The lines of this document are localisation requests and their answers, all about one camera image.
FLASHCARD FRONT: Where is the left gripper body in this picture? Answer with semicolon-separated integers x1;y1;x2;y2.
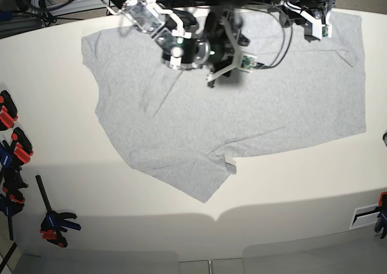
279;1;323;42

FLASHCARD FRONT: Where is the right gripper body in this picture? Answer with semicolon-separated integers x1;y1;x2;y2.
204;10;252;81

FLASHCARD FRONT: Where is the grey T-shirt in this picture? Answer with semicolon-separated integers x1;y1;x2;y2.
82;12;366;202

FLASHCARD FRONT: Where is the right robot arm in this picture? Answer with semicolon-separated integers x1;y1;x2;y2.
122;0;256;85

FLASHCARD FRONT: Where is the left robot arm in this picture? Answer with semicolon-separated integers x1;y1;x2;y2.
279;0;336;42

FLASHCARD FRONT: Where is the orange black clamp upper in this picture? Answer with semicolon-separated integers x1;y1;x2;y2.
1;90;18;131

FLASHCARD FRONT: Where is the orange black clamp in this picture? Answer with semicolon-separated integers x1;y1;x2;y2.
1;127;33;168
1;90;18;131

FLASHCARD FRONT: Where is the blue clamp right edge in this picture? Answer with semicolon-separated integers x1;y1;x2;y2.
374;192;387;239

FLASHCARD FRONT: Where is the orange black clamp lower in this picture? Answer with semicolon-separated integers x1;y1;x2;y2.
1;127;33;168

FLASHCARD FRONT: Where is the blue black clamp left edge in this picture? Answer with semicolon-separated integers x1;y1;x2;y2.
0;165;28;241

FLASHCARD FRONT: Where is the blue orange bar clamp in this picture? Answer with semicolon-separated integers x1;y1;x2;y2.
36;175;81;248

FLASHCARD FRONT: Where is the black camera cable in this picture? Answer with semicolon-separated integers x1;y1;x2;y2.
250;1;296;71

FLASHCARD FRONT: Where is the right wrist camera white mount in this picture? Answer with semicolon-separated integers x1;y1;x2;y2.
206;9;258;89

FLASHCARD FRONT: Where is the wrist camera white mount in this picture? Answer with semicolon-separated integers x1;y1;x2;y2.
284;1;333;40
206;9;258;89

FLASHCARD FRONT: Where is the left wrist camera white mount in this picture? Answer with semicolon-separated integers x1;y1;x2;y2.
284;1;333;40

